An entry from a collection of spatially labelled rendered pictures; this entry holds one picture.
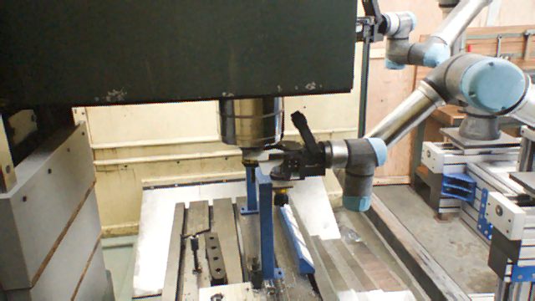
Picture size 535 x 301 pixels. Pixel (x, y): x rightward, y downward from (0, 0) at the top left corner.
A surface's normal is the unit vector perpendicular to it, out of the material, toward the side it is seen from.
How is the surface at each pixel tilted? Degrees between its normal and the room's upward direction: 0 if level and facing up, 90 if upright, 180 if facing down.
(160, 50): 90
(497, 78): 87
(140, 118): 89
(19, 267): 90
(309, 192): 24
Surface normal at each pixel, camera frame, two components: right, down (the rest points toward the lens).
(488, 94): -0.06, 0.28
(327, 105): 0.15, 0.33
